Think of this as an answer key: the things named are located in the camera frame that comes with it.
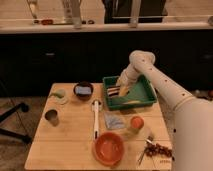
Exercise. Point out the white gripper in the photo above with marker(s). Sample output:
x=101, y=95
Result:
x=127, y=78

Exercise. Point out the black white striped eraser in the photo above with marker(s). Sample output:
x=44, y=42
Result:
x=113, y=91

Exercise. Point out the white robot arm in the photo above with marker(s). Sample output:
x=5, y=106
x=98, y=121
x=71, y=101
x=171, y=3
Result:
x=193, y=117

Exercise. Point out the green plastic tray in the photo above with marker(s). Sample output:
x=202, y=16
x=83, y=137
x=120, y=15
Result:
x=140, y=94

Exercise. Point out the clear plastic bag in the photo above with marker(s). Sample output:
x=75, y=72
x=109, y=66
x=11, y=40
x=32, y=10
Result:
x=113, y=121

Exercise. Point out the orange fruit on cup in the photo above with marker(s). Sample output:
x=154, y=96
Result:
x=136, y=124

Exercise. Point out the dark bowl with blue sponge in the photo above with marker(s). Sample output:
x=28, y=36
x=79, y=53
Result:
x=83, y=90

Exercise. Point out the orange bowl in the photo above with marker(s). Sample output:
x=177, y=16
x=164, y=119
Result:
x=108, y=149

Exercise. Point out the red grapes bunch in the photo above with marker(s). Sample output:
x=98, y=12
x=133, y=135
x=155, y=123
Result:
x=157, y=149

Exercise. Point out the metal cup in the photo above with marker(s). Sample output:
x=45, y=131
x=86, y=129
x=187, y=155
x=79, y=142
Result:
x=52, y=117

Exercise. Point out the black office chair base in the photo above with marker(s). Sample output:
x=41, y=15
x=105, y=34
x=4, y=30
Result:
x=11, y=124

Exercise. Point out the white handled brush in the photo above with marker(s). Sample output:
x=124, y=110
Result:
x=96, y=106

